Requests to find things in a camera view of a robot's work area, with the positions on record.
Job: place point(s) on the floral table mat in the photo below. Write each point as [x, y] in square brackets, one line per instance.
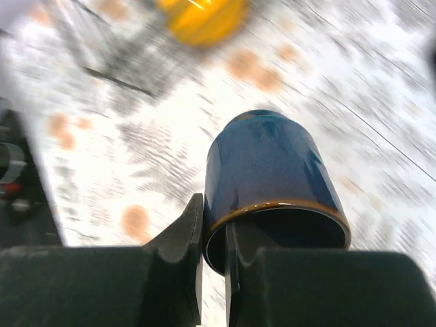
[119, 166]

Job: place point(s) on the black base frame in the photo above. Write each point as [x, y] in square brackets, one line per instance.
[26, 217]

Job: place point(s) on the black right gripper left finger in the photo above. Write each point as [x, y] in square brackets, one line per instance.
[158, 284]

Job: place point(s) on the yellow bowl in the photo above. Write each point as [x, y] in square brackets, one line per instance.
[204, 23]

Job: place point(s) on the dark blue mug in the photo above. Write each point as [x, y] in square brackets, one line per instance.
[266, 169]

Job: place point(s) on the black wire dish rack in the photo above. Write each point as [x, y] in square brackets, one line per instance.
[110, 40]

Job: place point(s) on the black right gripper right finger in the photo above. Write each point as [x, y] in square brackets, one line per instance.
[269, 285]

